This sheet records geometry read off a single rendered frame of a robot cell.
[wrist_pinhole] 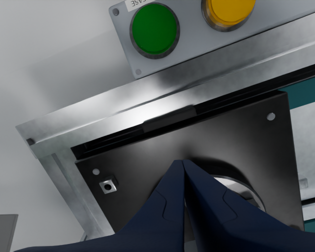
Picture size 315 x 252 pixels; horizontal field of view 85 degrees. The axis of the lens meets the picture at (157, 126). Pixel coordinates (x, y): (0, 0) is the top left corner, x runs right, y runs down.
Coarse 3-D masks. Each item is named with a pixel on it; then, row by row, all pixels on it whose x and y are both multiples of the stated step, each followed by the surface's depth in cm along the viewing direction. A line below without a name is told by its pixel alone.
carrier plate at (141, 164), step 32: (256, 96) 18; (160, 128) 20; (192, 128) 18; (224, 128) 18; (256, 128) 18; (288, 128) 18; (96, 160) 20; (128, 160) 19; (160, 160) 19; (192, 160) 19; (224, 160) 19; (256, 160) 19; (288, 160) 19; (96, 192) 21; (128, 192) 21; (288, 192) 20; (288, 224) 22
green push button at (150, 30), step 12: (144, 12) 15; (156, 12) 15; (168, 12) 15; (132, 24) 15; (144, 24) 15; (156, 24) 15; (168, 24) 15; (144, 36) 15; (156, 36) 15; (168, 36) 15; (144, 48) 16; (156, 48) 16; (168, 48) 16
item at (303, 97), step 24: (312, 72) 20; (240, 96) 21; (288, 96) 19; (312, 96) 19; (312, 120) 23; (96, 144) 24; (312, 144) 24; (312, 168) 25; (312, 192) 27; (312, 216) 25
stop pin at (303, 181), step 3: (297, 171) 22; (300, 174) 21; (300, 177) 21; (303, 177) 20; (300, 180) 20; (303, 180) 20; (306, 180) 20; (300, 183) 20; (303, 183) 20; (306, 183) 20; (300, 186) 21; (303, 186) 21; (306, 186) 20
